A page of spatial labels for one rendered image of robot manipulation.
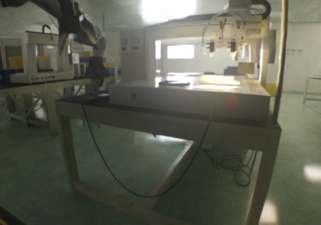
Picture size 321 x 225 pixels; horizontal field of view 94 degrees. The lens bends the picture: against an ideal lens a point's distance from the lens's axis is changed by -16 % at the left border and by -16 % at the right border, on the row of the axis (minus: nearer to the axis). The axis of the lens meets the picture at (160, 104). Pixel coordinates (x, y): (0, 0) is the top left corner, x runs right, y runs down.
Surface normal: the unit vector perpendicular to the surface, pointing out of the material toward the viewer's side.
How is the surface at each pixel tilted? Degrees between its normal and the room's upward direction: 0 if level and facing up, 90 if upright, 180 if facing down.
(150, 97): 90
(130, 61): 90
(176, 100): 90
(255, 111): 90
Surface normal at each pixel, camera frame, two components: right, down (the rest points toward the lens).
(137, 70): -0.43, 0.20
